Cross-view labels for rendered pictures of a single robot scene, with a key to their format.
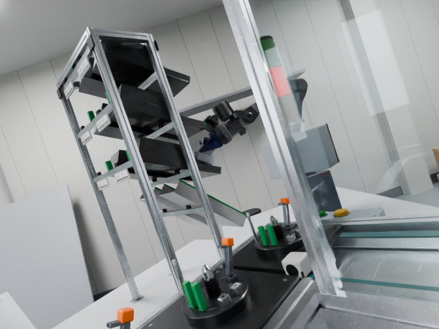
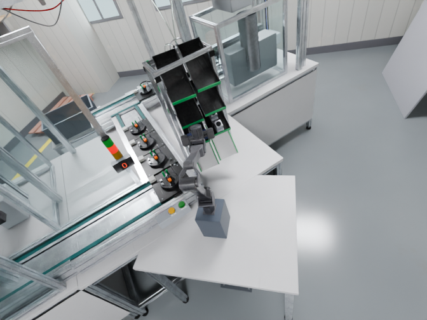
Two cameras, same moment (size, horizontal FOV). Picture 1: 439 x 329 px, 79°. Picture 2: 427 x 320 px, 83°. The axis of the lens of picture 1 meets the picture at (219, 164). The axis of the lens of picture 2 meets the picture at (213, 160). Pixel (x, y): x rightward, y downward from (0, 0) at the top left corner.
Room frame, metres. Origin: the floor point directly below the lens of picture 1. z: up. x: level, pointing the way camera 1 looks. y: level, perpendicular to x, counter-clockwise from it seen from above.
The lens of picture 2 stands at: (1.49, -0.92, 2.16)
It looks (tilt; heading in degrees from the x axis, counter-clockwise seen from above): 46 degrees down; 117
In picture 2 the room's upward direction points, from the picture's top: 18 degrees counter-clockwise
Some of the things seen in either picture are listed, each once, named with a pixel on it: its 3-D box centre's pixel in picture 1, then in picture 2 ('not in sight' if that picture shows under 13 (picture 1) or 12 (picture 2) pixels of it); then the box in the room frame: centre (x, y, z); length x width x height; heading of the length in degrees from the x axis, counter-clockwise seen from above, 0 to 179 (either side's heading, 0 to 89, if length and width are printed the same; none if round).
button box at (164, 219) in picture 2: not in sight; (173, 213); (0.79, -0.30, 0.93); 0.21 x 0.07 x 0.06; 45
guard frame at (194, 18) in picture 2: not in sight; (241, 46); (0.99, 1.33, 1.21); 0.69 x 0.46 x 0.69; 45
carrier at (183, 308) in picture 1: (210, 283); (154, 156); (0.52, 0.09, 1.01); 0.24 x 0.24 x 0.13; 45
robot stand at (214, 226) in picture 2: not in sight; (213, 218); (1.06, -0.32, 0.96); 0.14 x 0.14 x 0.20; 3
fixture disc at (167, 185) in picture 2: (280, 240); (169, 180); (0.70, -0.09, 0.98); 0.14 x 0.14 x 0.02
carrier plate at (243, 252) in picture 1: (283, 247); (170, 181); (0.70, -0.09, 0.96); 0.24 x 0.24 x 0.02; 45
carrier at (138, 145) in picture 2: not in sight; (144, 140); (0.35, 0.27, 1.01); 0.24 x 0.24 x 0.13; 45
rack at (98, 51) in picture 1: (142, 177); (196, 113); (0.87, 0.26, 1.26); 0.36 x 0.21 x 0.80; 45
